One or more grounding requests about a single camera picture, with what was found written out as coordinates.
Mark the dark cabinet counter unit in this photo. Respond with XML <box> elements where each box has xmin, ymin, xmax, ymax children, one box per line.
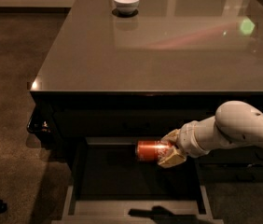
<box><xmin>28</xmin><ymin>0</ymin><xmax>263</xmax><ymax>185</ymax></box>

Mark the black side towel handle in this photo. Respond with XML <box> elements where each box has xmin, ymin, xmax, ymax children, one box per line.
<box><xmin>27</xmin><ymin>108</ymin><xmax>50</xmax><ymax>134</ymax></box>

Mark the open middle drawer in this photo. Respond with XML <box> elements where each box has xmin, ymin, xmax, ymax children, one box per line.
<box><xmin>51</xmin><ymin>139</ymin><xmax>224</xmax><ymax>224</ymax></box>

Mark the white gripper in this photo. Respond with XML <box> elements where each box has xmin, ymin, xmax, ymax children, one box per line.
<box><xmin>158</xmin><ymin>121</ymin><xmax>208</xmax><ymax>168</ymax></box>

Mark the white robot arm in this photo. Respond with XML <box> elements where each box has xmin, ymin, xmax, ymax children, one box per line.
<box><xmin>158</xmin><ymin>101</ymin><xmax>263</xmax><ymax>168</ymax></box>

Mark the dark top drawer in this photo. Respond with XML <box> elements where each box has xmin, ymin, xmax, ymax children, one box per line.
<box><xmin>53</xmin><ymin>109</ymin><xmax>215</xmax><ymax>137</ymax></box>

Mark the red coke can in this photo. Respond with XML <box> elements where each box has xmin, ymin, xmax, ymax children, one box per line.
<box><xmin>135</xmin><ymin>140</ymin><xmax>172</xmax><ymax>161</ymax></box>

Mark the right column bottom drawer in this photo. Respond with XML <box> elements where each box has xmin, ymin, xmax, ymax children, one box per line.
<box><xmin>200</xmin><ymin>166</ymin><xmax>263</xmax><ymax>183</ymax></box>

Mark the white ceramic bowl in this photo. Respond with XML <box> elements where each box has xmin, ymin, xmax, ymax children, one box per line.
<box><xmin>113</xmin><ymin>0</ymin><xmax>140</xmax><ymax>15</ymax></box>

